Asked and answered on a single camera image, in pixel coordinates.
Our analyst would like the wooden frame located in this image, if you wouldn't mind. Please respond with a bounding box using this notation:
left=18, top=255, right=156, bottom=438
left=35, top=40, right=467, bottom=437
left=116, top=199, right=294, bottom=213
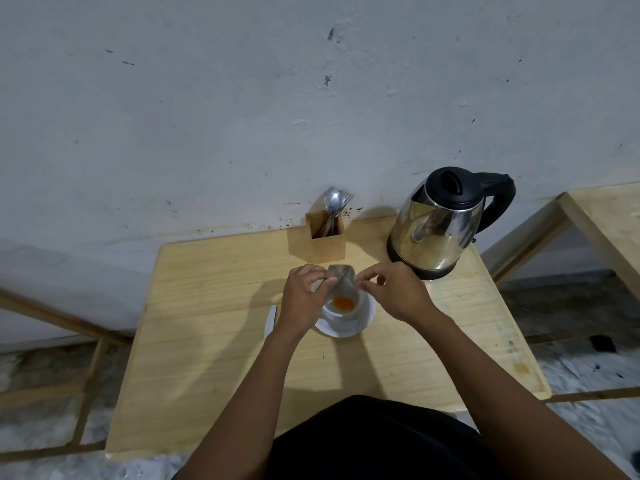
left=0, top=287, right=134, bottom=464

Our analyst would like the light wooden table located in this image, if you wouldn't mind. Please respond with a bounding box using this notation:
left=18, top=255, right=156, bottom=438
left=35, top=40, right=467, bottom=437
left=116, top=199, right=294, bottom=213
left=104, top=214, right=553, bottom=463

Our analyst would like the white saucer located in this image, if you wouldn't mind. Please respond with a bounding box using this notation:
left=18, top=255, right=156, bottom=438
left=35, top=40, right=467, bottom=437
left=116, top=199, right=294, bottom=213
left=313, top=289, right=377, bottom=339

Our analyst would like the person's left forearm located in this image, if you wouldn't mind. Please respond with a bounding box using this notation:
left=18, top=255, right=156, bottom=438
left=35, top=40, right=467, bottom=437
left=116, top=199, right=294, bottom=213
left=172, top=325, right=312, bottom=480

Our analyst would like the white cup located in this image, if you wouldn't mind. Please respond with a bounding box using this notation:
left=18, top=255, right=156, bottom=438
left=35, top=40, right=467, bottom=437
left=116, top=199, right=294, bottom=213
left=321, top=289, right=362, bottom=336

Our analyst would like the person's right forearm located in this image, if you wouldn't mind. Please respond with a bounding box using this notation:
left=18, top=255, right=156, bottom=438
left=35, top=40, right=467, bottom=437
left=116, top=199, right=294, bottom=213
left=414, top=309, right=632, bottom=480

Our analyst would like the grey tea bag sachet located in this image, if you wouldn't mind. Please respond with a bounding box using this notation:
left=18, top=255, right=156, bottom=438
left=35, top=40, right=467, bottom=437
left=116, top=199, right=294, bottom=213
left=325, top=264, right=359, bottom=301

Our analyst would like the wooden cutlery holder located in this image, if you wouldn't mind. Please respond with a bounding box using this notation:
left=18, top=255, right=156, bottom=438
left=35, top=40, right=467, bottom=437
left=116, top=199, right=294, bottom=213
left=304, top=210, right=347, bottom=264

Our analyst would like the person's black clothing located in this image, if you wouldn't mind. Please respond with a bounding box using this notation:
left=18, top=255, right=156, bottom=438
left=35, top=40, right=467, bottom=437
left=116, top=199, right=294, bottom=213
left=264, top=395, right=507, bottom=480

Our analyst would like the steel electric kettle black handle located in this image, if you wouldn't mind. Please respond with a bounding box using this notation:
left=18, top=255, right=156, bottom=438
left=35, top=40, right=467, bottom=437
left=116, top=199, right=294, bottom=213
left=386, top=166, right=517, bottom=281

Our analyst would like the metal spoon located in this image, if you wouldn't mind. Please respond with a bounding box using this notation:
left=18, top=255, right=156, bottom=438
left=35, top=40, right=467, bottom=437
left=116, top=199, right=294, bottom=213
left=320, top=187, right=345, bottom=238

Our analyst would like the person's right hand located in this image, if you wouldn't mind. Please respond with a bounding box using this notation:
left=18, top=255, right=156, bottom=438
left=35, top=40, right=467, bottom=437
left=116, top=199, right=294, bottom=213
left=355, top=262, right=442, bottom=326

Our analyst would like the person's left hand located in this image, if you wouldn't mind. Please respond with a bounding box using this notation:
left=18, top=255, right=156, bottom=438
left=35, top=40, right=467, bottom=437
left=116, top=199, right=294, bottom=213
left=276, top=264, right=339, bottom=341

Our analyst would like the wooden side table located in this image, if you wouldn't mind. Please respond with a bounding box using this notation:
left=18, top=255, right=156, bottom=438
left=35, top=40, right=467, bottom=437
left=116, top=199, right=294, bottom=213
left=481, top=181, right=640, bottom=302

